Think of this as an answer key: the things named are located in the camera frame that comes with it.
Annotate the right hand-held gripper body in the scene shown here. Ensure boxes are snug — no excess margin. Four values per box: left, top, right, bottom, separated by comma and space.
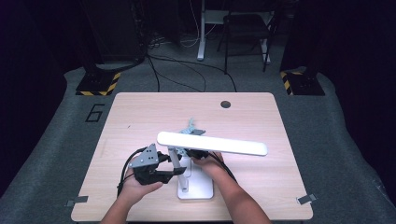
185, 129, 209, 161

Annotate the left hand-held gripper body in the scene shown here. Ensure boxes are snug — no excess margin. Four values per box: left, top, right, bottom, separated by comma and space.
128, 143, 172, 187

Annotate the white desk lamp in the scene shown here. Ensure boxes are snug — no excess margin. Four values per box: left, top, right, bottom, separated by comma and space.
156, 131, 269, 201

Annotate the light blue cloth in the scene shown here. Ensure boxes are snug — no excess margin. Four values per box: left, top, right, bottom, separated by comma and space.
176, 117, 207, 157

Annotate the person's right hand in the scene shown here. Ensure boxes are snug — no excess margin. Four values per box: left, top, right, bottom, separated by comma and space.
190, 151, 231, 184

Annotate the person's left hand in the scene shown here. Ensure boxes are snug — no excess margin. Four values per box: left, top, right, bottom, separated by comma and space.
120, 175, 164, 203

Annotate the grey tape strip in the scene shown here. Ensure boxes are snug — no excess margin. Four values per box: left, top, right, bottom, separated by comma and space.
64, 195, 90, 207
296, 193, 318, 205

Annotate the black yellow-striped stand base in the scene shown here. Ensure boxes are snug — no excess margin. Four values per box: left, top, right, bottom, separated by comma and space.
75, 70, 121, 97
279, 70, 326, 96

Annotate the dark cabinet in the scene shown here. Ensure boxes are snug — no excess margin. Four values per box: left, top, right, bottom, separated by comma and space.
78, 0, 148, 63

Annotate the black folding chair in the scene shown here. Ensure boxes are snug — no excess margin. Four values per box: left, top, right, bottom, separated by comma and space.
217, 10, 278, 75

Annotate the left hand-held gripper cable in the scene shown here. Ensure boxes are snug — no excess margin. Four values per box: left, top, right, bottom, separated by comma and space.
117, 147, 148, 198

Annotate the hand-held gripper cable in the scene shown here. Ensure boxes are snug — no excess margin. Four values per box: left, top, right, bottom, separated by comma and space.
117, 147, 148, 198
211, 152, 238, 184

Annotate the right hand-held gripper cable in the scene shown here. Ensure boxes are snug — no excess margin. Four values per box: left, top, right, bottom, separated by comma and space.
211, 152, 238, 184

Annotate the short black floor cable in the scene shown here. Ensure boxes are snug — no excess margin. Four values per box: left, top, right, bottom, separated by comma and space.
147, 55, 162, 93

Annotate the long black floor cable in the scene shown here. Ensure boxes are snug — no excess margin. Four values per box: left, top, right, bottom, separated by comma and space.
146, 54, 238, 93

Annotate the white floor cable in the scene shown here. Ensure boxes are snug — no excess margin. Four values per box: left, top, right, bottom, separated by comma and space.
179, 0, 217, 49

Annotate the white desk frame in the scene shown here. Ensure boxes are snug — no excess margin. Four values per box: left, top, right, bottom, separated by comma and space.
196, 0, 275, 65

